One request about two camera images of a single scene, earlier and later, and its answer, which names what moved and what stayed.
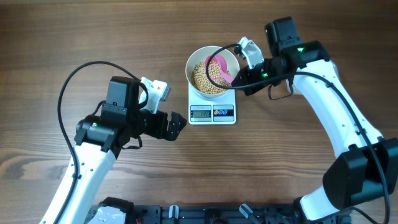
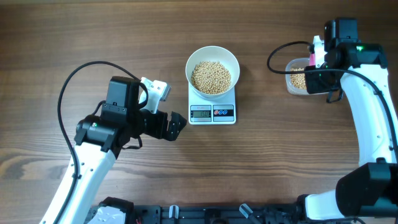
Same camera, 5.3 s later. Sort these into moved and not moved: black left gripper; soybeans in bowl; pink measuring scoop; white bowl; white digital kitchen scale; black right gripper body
Moved: black right gripper body; pink measuring scoop
Not moved: white digital kitchen scale; black left gripper; white bowl; soybeans in bowl
